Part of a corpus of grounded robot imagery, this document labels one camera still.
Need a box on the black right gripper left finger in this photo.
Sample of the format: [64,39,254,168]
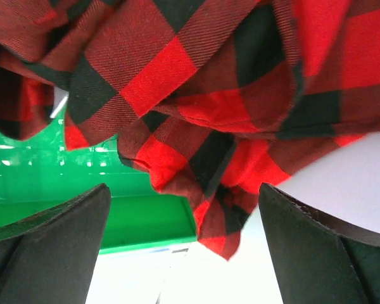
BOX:
[0,184,111,304]

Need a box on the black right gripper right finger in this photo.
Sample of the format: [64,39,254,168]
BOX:
[258,184,380,303]

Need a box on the red black plaid shirt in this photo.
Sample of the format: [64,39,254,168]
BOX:
[0,1,380,259]

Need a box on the green plastic bin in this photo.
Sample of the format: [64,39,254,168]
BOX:
[0,115,196,254]

